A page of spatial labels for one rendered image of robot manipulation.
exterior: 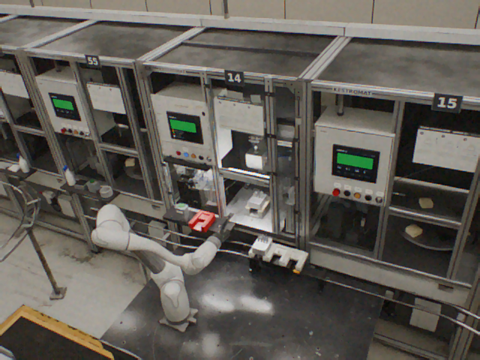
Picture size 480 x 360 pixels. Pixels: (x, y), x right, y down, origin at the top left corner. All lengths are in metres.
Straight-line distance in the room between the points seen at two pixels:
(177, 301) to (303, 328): 0.77
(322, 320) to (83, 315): 2.12
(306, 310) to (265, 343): 0.34
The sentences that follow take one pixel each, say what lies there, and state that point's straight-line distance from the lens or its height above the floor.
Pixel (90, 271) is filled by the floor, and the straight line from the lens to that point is 4.43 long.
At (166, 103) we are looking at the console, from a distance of 2.88.
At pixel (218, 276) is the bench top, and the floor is 0.68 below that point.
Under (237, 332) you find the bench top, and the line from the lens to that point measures 2.80.
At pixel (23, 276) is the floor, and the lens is 4.70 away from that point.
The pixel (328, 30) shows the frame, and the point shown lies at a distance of 3.09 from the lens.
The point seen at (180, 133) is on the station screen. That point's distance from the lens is 2.89.
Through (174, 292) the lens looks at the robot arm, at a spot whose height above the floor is 0.95.
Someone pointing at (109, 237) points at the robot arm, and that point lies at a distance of 2.41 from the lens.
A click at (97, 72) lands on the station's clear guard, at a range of 3.20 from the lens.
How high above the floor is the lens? 2.93
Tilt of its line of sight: 35 degrees down
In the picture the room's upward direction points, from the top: 5 degrees counter-clockwise
